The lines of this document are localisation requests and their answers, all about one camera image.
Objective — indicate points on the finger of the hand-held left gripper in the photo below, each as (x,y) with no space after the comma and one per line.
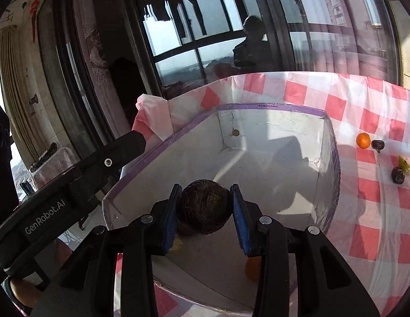
(107,162)

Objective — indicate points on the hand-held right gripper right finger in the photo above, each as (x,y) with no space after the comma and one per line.
(240,219)

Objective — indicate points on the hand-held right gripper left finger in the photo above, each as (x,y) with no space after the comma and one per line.
(171,219)

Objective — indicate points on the brown round fruit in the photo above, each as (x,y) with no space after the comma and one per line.
(205,204)

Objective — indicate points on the orange tangerine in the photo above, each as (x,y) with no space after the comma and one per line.
(363,140)
(252,269)

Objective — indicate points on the white box with purple rim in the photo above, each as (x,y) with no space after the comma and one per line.
(274,158)

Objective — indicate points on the dark water chestnut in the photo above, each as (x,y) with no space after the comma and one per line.
(377,144)
(397,175)

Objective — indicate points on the plastic-wrapped green fruit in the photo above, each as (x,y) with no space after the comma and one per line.
(406,165)

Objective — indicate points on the person's left hand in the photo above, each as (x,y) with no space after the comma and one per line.
(24,292)

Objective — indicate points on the pink cloth-covered furniture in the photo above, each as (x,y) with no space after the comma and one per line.
(54,166)

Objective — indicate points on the dark cloth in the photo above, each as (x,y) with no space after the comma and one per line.
(1,158)

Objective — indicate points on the purple lace curtain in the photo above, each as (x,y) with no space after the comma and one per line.
(95,59)

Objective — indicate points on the red and white checkered tablecloth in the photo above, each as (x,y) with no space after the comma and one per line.
(363,204)

